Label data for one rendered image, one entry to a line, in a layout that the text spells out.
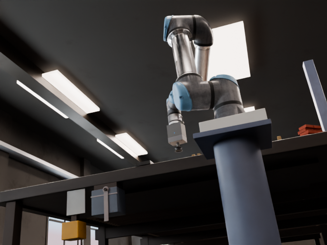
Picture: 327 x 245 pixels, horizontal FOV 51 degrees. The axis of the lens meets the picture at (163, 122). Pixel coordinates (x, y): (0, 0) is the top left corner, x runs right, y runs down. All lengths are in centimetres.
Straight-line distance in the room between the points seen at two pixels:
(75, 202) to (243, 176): 90
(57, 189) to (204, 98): 91
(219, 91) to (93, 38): 298
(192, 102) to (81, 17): 274
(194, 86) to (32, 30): 302
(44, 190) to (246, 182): 109
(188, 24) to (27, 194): 118
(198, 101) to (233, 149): 24
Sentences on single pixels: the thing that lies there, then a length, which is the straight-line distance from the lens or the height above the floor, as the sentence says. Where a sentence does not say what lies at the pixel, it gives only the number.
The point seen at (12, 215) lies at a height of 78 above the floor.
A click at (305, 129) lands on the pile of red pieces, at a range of 256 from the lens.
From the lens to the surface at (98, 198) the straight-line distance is 170.
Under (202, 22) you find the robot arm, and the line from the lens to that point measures 167.
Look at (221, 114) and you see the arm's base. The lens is 132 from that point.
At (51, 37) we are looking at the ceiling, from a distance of 423.
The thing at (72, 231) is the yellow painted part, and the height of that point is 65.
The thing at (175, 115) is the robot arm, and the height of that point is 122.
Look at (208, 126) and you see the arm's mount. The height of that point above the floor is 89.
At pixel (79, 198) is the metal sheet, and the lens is 178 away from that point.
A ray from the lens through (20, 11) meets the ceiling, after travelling 397.
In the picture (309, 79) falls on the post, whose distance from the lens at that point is 394.
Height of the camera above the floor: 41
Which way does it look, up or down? 24 degrees up
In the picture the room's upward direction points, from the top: 6 degrees counter-clockwise
